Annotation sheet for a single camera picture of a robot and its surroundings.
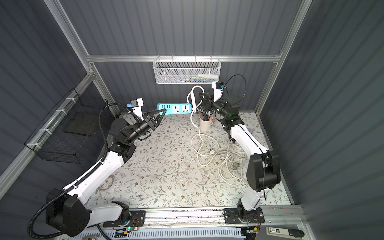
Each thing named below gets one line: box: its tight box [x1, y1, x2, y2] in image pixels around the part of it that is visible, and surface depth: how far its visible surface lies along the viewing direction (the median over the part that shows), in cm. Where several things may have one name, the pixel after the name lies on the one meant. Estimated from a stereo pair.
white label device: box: [266, 227, 305, 240], surface depth 68 cm
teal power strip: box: [157, 103, 193, 115], surface depth 68 cm
